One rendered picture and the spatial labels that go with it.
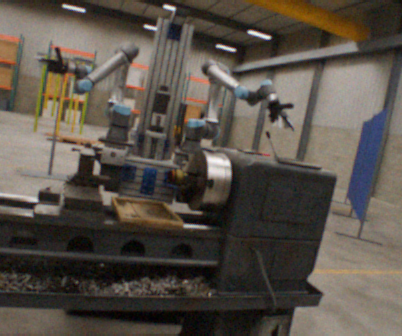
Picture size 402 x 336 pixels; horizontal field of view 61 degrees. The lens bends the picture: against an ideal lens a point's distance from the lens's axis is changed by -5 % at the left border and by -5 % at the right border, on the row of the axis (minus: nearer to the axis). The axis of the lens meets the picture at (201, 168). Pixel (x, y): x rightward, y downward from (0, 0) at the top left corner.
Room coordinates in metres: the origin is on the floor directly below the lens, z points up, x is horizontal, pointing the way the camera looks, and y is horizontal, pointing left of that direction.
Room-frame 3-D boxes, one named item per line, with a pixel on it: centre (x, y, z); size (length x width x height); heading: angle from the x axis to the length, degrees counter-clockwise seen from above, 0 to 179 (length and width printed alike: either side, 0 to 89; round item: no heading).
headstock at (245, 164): (2.00, -0.40, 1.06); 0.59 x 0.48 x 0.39; 112
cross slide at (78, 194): (1.62, 0.53, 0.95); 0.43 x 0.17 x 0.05; 22
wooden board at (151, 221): (1.72, 0.23, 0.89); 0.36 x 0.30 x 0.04; 22
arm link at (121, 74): (2.42, 0.65, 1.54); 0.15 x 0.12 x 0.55; 33
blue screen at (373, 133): (7.71, -3.50, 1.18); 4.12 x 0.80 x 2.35; 162
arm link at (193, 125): (2.41, 0.08, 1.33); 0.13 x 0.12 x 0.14; 139
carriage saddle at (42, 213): (1.59, 0.57, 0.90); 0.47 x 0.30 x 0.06; 22
